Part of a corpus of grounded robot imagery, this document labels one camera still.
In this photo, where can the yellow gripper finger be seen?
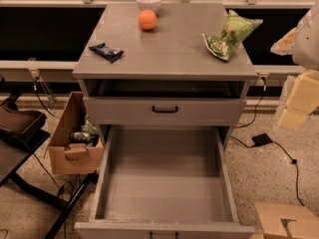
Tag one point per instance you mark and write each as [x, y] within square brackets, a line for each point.
[302, 101]

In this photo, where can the dark blue snack bar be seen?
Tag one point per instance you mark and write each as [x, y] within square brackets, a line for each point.
[106, 52]

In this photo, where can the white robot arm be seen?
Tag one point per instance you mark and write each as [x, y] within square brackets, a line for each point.
[302, 43]

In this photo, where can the grey drawer cabinet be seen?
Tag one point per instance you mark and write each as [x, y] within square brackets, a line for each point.
[170, 61]

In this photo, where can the open grey drawer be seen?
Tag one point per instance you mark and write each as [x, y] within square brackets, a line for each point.
[163, 183]

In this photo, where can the closed grey drawer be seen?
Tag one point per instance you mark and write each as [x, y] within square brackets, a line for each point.
[138, 111]

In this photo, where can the black power adapter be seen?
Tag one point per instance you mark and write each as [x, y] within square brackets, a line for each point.
[261, 139]

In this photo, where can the green chip bag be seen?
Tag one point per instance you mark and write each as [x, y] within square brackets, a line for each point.
[234, 31]

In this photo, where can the cardboard box lower right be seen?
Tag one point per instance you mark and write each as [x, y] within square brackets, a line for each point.
[283, 221]

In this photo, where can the orange fruit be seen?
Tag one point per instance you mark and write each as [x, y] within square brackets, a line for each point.
[147, 20]

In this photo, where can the white bowl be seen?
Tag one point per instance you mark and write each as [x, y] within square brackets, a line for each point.
[153, 5]

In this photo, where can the green bag in box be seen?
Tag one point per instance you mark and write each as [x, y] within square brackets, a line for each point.
[89, 127]

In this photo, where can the black table stand leg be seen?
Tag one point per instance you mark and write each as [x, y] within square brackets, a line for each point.
[66, 206]

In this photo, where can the metal can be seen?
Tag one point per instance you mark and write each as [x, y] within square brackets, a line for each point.
[79, 136]

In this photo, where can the open cardboard box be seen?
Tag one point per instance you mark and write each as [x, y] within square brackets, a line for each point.
[68, 157]

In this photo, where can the dark brown tray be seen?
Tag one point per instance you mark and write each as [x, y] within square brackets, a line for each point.
[19, 125]

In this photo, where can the dark side table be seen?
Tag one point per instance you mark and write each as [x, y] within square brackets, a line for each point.
[13, 155]

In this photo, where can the black drawer handle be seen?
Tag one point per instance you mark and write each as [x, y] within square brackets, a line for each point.
[157, 110]

